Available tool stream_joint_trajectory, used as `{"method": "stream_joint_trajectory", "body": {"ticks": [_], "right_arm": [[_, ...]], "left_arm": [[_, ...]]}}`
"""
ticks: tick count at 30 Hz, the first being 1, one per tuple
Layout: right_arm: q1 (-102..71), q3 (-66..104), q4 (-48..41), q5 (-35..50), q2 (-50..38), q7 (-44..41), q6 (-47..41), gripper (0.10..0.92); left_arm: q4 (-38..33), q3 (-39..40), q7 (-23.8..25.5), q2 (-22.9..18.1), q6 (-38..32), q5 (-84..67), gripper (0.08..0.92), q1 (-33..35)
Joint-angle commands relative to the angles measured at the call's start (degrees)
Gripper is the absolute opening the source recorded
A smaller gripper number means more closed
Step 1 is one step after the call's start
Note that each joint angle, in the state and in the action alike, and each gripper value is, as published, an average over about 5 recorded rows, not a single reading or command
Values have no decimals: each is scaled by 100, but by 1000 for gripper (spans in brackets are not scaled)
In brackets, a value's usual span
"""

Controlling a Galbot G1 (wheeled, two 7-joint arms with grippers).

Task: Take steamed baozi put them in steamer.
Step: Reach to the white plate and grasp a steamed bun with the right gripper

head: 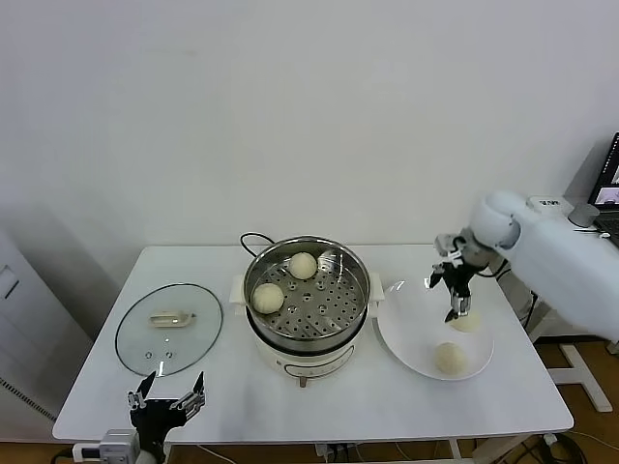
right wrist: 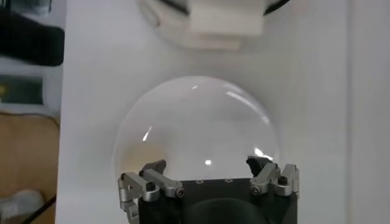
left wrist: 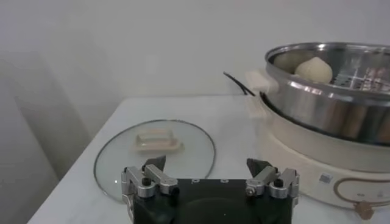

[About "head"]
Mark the white floor cabinet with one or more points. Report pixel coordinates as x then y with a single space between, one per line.
29 338

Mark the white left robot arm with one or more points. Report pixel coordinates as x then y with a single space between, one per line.
155 455

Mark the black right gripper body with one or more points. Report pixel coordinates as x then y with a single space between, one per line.
459 278

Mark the white steamed baozi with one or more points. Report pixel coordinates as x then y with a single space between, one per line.
303 266
470 324
450 358
268 298

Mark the stainless steel steamer basket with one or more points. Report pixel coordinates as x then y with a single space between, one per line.
314 314

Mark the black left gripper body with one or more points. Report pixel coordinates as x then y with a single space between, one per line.
157 418

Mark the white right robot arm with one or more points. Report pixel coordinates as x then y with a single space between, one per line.
556 270

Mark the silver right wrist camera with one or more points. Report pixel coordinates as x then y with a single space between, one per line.
447 244

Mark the white side desk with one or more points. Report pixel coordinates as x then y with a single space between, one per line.
587 382

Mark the round glass pot lid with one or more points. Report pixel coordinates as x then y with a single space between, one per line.
169 348

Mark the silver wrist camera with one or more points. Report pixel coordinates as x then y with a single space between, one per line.
118 444
447 244

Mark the cream electric cooker base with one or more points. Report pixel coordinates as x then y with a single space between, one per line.
309 360

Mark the black laptop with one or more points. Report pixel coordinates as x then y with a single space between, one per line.
609 193

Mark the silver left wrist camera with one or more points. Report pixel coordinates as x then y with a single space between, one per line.
118 444

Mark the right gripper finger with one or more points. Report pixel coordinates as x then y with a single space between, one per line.
459 307
436 276

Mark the white round plate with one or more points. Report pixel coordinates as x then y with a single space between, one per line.
416 333

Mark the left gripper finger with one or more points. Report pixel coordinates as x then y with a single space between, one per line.
194 400
138 398

